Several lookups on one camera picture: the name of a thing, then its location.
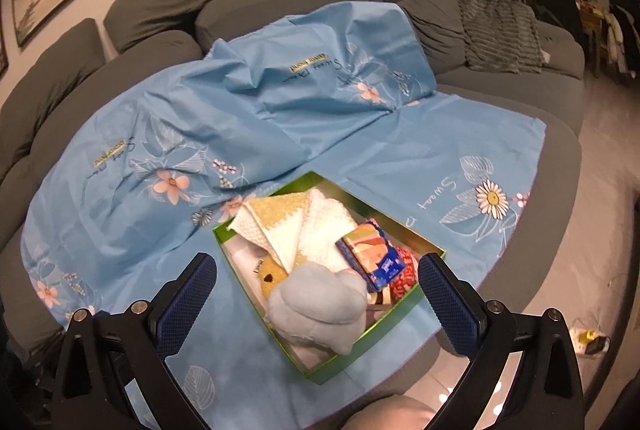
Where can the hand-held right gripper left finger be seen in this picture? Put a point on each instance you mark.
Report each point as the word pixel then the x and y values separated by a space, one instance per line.
pixel 185 305

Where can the blue floral bed sheet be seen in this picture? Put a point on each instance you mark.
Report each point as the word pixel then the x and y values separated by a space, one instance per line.
pixel 300 110

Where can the yellow plush toy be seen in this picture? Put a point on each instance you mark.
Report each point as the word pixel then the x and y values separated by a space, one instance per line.
pixel 270 277

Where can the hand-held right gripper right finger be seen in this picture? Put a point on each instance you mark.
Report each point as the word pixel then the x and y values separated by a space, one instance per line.
pixel 450 305

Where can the red patterned packet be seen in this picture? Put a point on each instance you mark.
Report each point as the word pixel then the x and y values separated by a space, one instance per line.
pixel 405 280

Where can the light blue plush toy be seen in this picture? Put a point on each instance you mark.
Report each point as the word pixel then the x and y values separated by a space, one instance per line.
pixel 320 305

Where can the hanging clothes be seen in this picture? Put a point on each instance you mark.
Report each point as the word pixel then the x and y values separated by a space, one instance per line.
pixel 615 40

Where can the white tube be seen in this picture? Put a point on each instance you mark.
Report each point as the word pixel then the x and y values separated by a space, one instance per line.
pixel 245 257

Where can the beige and white towel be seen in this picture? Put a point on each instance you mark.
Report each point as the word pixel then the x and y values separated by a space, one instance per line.
pixel 300 230

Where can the orange and blue tissue packet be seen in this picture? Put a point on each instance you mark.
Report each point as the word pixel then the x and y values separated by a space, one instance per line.
pixel 372 255

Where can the grey sofa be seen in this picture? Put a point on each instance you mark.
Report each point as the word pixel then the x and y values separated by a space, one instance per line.
pixel 150 0

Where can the black chair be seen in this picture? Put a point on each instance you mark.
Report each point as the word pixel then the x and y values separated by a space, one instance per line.
pixel 560 10

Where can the green cardboard box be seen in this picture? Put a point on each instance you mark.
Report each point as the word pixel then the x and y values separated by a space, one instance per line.
pixel 350 355

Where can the grey striped blanket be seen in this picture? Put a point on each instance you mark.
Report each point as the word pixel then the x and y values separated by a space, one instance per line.
pixel 500 30

